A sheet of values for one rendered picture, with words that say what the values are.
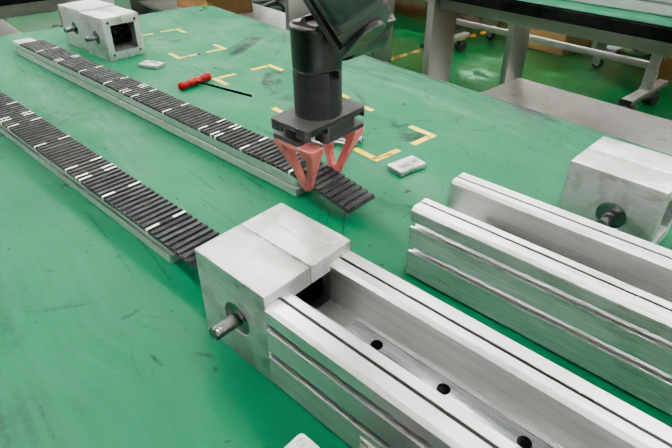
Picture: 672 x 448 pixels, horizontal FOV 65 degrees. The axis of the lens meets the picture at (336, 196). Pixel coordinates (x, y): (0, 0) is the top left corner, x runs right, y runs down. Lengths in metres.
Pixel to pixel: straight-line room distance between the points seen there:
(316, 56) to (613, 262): 0.36
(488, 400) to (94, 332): 0.35
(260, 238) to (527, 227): 0.26
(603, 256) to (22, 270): 0.59
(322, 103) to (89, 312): 0.32
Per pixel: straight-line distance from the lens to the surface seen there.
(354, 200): 0.65
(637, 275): 0.54
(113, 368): 0.52
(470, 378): 0.41
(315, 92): 0.60
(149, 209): 0.65
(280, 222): 0.48
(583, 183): 0.64
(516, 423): 0.39
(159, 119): 0.95
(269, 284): 0.41
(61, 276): 0.64
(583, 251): 0.54
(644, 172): 0.65
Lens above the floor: 1.14
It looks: 32 degrees down
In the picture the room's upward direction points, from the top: straight up
